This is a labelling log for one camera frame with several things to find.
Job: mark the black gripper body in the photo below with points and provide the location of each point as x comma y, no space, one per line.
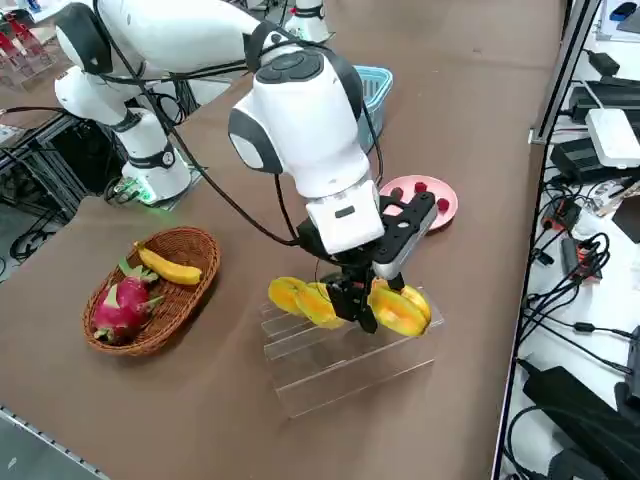
350,265

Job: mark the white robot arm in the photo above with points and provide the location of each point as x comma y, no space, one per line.
310,130
310,25

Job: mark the clear acrylic display platform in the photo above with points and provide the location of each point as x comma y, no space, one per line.
350,380

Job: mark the brown wicker basket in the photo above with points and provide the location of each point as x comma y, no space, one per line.
190,300

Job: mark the blue plastic basket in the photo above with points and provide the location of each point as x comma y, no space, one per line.
377,100

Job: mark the pink round plate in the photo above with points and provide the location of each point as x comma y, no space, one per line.
407,182

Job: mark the orange black connector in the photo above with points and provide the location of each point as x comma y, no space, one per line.
562,215

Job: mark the yellow banana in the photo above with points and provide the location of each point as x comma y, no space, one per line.
170,270

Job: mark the large black power brick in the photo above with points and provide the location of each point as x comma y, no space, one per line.
575,400

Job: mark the pink dragon fruit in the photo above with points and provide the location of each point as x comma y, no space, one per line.
122,307

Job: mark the white power box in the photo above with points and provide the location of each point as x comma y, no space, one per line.
612,135

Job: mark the clear rack with red items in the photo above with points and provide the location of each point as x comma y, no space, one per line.
25,65

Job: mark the aluminium frame post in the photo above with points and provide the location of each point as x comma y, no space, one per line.
570,65

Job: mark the aluminium frame side table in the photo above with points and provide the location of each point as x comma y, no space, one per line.
50,145

